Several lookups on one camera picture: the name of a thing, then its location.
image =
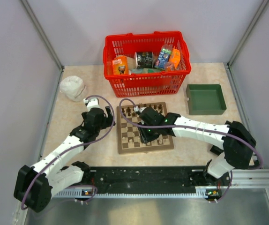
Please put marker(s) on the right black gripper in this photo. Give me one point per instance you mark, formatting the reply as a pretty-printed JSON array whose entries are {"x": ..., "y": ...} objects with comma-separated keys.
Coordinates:
[{"x": 145, "y": 138}]

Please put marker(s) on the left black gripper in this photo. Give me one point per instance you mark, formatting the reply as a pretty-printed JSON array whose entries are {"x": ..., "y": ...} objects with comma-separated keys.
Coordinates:
[{"x": 108, "y": 122}]

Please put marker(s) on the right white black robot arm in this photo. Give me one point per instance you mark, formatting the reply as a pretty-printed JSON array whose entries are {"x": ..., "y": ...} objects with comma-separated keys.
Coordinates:
[{"x": 232, "y": 138}]

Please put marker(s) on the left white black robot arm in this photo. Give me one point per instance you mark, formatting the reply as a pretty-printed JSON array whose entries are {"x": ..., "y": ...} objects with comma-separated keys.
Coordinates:
[{"x": 36, "y": 185}]

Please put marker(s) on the wooden chess board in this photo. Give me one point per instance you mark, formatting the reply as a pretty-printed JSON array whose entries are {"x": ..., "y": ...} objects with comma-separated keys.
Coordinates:
[{"x": 128, "y": 136}]

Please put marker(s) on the white crumpled cloth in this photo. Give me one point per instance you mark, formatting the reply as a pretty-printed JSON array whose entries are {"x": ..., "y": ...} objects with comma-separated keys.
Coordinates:
[{"x": 74, "y": 88}]

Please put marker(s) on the green pouch package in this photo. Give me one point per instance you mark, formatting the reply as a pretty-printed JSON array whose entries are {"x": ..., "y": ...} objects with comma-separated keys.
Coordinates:
[{"x": 144, "y": 71}]

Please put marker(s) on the green plastic tray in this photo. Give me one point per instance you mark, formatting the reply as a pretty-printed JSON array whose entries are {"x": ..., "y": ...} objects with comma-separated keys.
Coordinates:
[{"x": 205, "y": 99}]

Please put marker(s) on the black printed can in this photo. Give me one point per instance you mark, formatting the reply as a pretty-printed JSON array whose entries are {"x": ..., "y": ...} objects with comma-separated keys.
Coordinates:
[{"x": 144, "y": 59}]

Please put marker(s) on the orange razor package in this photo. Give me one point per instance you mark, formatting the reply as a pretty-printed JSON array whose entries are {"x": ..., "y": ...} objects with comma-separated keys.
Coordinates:
[{"x": 120, "y": 65}]

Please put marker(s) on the blue snack package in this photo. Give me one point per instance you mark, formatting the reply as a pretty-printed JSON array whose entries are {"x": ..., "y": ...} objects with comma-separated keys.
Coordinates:
[{"x": 163, "y": 57}]

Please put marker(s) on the orange carton package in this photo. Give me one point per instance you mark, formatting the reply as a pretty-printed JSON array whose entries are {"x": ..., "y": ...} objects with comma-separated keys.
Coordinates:
[{"x": 173, "y": 61}]

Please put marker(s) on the black stand block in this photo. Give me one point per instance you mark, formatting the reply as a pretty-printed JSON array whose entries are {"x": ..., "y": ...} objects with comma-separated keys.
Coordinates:
[{"x": 216, "y": 150}]

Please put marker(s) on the black mounting base rail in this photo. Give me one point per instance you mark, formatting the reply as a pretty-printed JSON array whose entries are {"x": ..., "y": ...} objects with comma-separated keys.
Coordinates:
[{"x": 148, "y": 179}]

